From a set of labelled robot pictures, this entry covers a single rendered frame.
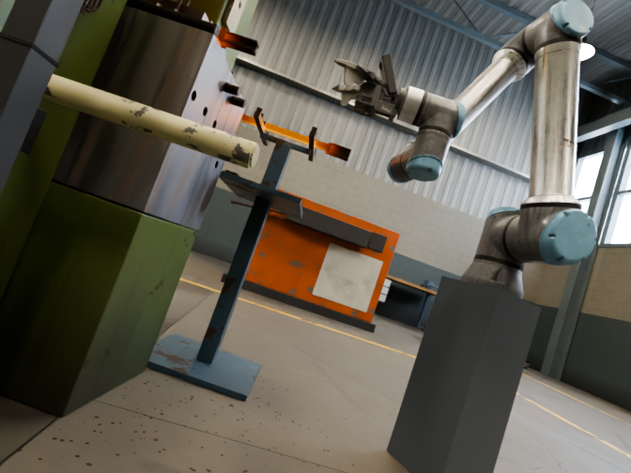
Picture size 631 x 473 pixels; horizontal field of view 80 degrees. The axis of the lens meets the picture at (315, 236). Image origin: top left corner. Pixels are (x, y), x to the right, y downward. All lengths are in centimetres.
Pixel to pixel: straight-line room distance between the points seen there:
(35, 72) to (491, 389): 124
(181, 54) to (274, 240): 358
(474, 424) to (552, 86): 98
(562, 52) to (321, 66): 850
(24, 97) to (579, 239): 118
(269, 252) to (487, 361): 348
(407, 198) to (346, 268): 494
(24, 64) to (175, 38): 54
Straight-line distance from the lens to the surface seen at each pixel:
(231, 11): 156
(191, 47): 102
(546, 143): 125
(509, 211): 134
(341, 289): 455
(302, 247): 447
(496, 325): 123
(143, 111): 71
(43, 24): 56
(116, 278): 94
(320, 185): 873
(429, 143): 103
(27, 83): 55
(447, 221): 959
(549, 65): 132
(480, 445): 134
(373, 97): 106
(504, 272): 129
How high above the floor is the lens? 47
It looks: 5 degrees up
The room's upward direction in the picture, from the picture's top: 19 degrees clockwise
